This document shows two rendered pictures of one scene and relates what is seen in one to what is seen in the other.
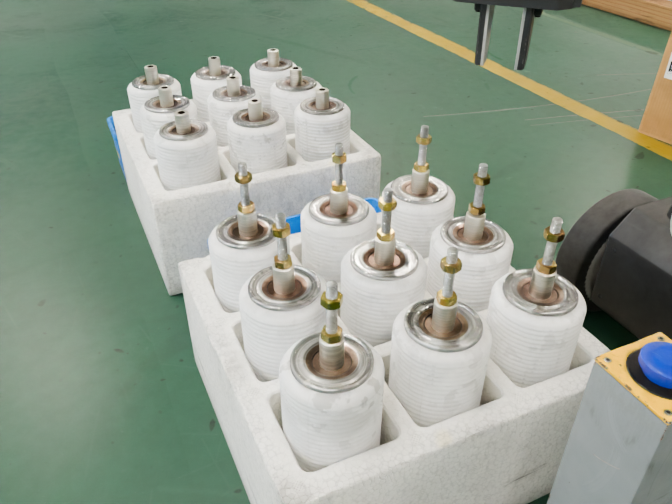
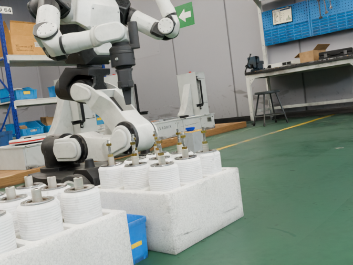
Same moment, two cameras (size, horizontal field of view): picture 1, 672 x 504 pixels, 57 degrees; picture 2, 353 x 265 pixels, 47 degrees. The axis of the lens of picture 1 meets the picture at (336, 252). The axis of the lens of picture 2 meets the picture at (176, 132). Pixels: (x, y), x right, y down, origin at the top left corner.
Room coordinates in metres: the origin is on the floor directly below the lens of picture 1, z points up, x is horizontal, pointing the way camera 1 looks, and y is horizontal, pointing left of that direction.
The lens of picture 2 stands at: (1.09, 1.27, 0.43)
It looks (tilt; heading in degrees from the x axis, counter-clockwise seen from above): 4 degrees down; 245
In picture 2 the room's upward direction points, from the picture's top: 7 degrees counter-clockwise
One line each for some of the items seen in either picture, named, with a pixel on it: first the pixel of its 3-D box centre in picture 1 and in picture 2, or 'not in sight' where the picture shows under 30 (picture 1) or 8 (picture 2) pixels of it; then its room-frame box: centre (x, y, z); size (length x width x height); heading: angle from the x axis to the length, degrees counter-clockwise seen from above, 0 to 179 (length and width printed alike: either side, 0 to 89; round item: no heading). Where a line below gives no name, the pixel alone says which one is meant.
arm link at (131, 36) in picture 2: not in sight; (124, 39); (0.59, -0.16, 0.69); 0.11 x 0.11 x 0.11; 58
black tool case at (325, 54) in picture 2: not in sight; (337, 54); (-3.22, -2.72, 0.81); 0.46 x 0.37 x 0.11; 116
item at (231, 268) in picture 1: (254, 291); (166, 193); (0.61, 0.10, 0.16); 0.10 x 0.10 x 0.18
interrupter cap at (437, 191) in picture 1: (419, 189); (111, 164); (0.72, -0.11, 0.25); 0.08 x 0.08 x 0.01
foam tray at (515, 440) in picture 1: (378, 364); (165, 203); (0.56, -0.05, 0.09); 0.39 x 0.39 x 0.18; 25
